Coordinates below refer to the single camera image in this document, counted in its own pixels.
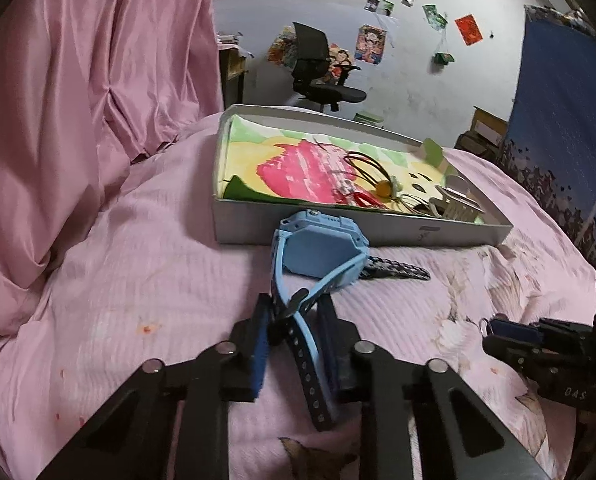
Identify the cartoon poster behind chair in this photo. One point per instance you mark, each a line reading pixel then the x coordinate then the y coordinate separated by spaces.
pixel 340 65

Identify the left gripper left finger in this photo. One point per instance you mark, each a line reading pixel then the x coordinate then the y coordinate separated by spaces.
pixel 171 421

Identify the colourful drawing paper liner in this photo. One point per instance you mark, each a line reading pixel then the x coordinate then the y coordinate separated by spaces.
pixel 286 164

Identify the anime poster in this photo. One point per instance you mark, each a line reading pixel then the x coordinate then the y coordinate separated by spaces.
pixel 370 44

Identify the pink floral bedspread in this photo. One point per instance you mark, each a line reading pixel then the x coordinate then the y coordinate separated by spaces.
pixel 150 281

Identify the beige hair claw clip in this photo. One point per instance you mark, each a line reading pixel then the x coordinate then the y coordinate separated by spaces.
pixel 454 202

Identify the cardboard boxes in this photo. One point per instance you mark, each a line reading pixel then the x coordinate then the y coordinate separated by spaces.
pixel 485 136

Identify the green hanging pouch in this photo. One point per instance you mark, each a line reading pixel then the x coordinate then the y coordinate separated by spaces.
pixel 443 58

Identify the wooden desk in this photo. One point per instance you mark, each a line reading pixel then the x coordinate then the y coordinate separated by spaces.
pixel 233 69

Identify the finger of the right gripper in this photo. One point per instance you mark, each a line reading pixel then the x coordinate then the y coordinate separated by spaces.
pixel 515 354
pixel 527 328

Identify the blue fabric wardrobe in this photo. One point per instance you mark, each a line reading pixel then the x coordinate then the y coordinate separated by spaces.
pixel 550 144

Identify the light blue smart watch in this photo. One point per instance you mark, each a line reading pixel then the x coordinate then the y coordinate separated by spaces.
pixel 314 254

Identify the red paper square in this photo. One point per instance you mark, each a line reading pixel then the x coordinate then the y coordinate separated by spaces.
pixel 469 30

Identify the black office chair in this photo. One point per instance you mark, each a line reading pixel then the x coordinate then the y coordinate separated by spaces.
pixel 311 68

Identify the green stool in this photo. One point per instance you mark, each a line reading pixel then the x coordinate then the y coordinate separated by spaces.
pixel 368 119

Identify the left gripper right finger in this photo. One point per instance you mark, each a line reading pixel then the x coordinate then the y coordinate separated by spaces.
pixel 418 421

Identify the grey tray box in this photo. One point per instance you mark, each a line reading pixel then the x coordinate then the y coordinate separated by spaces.
pixel 242 222

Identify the pink satin curtain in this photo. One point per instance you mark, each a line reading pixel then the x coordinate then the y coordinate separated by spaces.
pixel 86 88

